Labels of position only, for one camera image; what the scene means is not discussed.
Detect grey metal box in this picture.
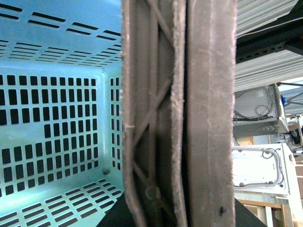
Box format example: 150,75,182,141
233,84,289,138

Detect light blue plastic basket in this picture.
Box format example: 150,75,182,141
0,0,123,227

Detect white appliance with cables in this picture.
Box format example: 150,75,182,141
232,143,293,196

